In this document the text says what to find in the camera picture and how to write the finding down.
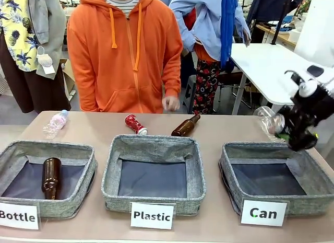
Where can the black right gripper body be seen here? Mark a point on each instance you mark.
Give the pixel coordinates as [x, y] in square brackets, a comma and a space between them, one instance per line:
[313, 108]

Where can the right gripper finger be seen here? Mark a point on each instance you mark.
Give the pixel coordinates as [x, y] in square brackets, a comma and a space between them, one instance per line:
[287, 113]
[302, 141]

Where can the large clear plastic bottle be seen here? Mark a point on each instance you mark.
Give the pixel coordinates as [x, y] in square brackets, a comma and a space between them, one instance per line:
[264, 120]

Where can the brown glass bottle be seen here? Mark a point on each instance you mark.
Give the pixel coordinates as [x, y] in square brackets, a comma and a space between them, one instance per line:
[185, 126]
[50, 177]

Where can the crushed red can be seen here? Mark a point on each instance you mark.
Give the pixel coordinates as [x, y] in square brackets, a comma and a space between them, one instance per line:
[134, 123]

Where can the small pink-labelled plastic bottle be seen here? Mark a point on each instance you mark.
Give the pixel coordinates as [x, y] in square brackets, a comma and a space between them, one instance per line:
[56, 124]

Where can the person's left forearm orange sleeve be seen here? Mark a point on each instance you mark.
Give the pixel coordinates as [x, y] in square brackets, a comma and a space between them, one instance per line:
[172, 73]

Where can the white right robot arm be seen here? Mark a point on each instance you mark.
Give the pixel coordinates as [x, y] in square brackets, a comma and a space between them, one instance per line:
[317, 31]

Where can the person's right forearm orange sleeve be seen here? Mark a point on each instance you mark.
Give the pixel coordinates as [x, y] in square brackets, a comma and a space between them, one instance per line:
[83, 88]

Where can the grey fabric basket Can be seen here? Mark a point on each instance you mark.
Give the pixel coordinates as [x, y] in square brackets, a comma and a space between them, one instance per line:
[315, 183]

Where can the white label sign Can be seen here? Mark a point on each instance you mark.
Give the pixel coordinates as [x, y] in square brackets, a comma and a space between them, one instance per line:
[263, 213]

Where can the grey fabric basket Plastic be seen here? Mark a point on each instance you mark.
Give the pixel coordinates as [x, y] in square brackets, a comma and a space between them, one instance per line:
[154, 146]

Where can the grey fabric basket Bottle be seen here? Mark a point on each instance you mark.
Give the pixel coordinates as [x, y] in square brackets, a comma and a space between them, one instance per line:
[86, 169]

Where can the person's left hand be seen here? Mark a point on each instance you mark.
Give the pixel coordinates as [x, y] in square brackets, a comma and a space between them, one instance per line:
[171, 103]

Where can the white work table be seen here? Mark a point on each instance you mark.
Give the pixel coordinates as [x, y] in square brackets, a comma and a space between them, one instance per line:
[268, 70]

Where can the wooden background table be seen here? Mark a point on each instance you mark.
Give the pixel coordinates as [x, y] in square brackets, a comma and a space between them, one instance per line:
[280, 36]

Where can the red floral black skirt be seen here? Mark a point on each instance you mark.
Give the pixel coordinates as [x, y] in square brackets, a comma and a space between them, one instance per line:
[207, 86]

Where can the blue scarf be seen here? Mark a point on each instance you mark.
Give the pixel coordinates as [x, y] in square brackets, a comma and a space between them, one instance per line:
[227, 26]

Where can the dark navy jacket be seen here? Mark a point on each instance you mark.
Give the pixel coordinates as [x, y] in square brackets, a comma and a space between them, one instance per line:
[271, 5]

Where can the person in blue shirt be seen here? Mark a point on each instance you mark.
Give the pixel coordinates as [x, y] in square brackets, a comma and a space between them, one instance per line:
[208, 23]

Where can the white label sign Plastic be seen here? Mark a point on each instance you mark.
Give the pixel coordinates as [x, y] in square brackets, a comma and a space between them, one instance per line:
[152, 215]

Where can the person in orange hoodie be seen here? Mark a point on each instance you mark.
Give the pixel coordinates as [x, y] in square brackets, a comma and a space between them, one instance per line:
[122, 57]

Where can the white pouch with tag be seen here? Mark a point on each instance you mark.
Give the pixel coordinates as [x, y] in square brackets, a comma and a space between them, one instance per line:
[45, 60]

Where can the grey hanging cardigan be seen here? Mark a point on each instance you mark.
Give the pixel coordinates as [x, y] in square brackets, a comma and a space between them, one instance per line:
[50, 21]

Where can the dark brown skirt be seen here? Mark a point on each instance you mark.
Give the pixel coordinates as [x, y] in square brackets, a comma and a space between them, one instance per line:
[28, 91]

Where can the yellow floral print shirt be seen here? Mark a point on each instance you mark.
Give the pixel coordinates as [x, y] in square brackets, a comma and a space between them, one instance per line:
[15, 26]

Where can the white label sign Bottle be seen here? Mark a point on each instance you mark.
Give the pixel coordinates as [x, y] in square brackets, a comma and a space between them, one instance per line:
[18, 216]

